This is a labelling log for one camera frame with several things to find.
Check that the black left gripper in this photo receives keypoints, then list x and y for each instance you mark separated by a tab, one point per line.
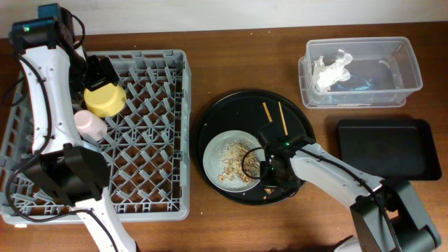
101	78

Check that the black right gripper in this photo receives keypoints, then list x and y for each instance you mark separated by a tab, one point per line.
265	167

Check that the yellow bowl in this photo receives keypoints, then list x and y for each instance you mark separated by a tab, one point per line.
106	101

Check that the food scraps and rice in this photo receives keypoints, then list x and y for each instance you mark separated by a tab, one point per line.
236	164

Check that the grey plate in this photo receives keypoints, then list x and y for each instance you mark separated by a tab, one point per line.
211	157

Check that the white napkin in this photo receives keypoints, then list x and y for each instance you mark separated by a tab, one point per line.
324	77

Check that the gold foil wrapper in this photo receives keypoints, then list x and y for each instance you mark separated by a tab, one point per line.
268	191

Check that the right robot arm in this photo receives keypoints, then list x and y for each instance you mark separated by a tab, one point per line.
388	216

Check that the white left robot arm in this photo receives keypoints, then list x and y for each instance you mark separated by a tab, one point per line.
56	68

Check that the grey dishwasher rack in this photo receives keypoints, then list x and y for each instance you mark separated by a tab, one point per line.
146	146

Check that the pink cup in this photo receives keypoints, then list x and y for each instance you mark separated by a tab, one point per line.
90	125

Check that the wooden chopstick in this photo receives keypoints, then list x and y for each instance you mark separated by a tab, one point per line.
283	121
267	112

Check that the round black serving tray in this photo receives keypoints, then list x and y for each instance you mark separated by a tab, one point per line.
244	111

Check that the black rectangular tray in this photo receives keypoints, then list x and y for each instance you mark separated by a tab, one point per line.
390	148

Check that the clear plastic bin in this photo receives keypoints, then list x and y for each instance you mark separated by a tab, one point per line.
383	72

